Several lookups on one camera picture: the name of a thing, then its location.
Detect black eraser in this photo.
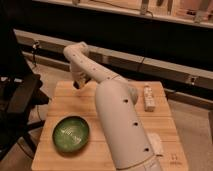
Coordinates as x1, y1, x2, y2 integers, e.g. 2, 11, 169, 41
73, 81, 85, 89

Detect white sponge block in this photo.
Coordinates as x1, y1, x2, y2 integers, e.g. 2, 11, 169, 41
148, 133, 163, 156

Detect white tube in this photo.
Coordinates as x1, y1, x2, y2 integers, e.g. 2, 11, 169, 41
143, 84, 156, 112

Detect black chair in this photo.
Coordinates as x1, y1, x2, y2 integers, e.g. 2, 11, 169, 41
0, 5, 49, 162

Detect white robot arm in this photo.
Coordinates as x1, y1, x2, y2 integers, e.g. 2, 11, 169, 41
63, 42, 163, 171

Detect green bowl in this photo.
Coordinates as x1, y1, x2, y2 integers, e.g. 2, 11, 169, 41
52, 116, 90, 153

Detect wooden board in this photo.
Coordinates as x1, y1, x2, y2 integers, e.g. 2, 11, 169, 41
31, 81, 189, 171

